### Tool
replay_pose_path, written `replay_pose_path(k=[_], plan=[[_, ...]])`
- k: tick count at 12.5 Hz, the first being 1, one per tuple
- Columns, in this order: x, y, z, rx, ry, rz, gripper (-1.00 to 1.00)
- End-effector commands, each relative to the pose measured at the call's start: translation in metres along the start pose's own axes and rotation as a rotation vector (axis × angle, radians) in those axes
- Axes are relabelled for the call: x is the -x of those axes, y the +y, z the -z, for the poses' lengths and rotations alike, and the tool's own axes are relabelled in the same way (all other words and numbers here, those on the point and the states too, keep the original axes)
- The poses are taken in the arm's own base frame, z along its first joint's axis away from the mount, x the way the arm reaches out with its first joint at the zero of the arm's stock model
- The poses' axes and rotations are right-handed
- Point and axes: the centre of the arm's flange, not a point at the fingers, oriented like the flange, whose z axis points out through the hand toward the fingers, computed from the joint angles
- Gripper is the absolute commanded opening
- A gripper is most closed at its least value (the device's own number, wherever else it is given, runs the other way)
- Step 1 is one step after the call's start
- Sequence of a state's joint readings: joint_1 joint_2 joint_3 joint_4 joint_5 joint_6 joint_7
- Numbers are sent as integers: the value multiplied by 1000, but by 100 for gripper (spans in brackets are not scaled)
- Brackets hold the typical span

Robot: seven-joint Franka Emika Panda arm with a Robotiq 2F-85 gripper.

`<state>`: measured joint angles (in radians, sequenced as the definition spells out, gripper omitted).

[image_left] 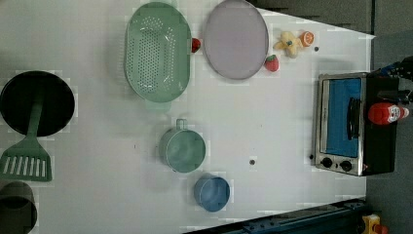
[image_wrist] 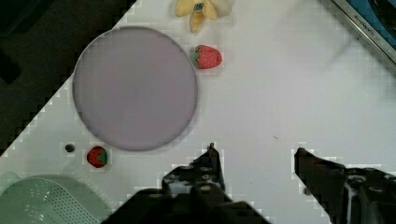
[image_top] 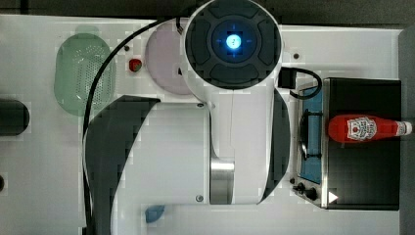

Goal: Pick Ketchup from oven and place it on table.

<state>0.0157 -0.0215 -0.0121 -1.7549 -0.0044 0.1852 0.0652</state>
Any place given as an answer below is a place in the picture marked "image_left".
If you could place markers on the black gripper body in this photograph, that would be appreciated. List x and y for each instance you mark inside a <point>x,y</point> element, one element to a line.
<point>398,70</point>

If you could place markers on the red plush ketchup bottle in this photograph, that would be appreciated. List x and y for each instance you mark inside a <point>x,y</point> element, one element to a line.
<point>385,113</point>

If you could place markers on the black toaster oven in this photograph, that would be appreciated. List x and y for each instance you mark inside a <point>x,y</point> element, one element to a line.
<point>346,141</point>

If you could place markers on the plush orange slice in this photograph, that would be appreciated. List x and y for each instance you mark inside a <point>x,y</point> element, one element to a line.
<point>307,38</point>

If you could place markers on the yellow plush banana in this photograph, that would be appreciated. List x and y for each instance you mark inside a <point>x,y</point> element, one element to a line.
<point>288,42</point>

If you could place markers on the plush strawberry by plate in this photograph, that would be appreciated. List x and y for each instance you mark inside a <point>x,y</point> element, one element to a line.
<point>272,63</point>

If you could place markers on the lilac round plate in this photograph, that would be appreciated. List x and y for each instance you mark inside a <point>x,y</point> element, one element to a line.
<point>236,39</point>

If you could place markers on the plush strawberry behind colander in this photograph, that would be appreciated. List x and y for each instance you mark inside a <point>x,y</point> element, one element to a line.
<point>196,45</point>

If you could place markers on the blue cup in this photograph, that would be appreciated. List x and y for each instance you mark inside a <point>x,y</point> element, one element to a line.
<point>212,192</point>

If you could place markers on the green oval colander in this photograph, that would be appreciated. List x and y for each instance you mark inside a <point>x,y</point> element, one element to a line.
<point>157,54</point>

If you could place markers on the green slotted spatula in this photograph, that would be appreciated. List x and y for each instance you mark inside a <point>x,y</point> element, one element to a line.
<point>27,159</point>

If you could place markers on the dark grey cylinder container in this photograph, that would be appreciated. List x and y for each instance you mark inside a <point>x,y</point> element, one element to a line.
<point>18,212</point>

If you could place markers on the blue metal frame rail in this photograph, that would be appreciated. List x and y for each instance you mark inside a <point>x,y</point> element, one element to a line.
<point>337,218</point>

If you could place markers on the green cup with handle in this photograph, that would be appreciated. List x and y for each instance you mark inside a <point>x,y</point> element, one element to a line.
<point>183,150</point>

